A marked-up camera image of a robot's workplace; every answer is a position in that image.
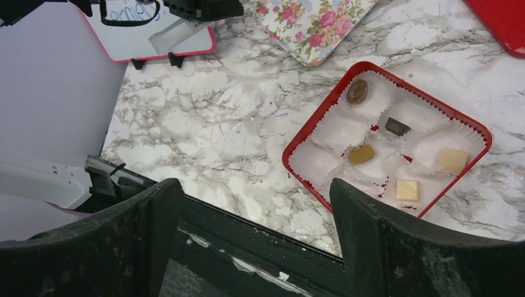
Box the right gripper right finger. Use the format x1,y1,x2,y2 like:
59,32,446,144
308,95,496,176
329,178,524,296

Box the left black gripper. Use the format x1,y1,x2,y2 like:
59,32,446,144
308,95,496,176
0,0,245,27

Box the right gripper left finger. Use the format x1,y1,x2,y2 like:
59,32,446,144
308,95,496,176
1,178,184,296

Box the white square chocolate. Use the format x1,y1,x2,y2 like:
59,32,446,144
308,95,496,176
437,147,470,175
396,180,420,202

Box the dark square chocolate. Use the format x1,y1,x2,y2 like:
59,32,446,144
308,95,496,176
384,117,411,137

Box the round brown chocolate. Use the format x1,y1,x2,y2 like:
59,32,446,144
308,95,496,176
346,79,368,105

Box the metal serving tongs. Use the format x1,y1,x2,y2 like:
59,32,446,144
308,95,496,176
149,19,212,55

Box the red chocolate box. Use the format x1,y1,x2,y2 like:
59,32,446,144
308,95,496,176
282,61,493,218

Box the pink framed whiteboard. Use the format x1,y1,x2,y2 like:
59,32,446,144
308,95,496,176
86,1,216,62

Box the floral rectangular tray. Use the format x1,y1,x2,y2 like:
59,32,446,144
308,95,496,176
252,0,377,67

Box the red tin lid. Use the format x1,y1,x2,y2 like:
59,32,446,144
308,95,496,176
464,0,524,59

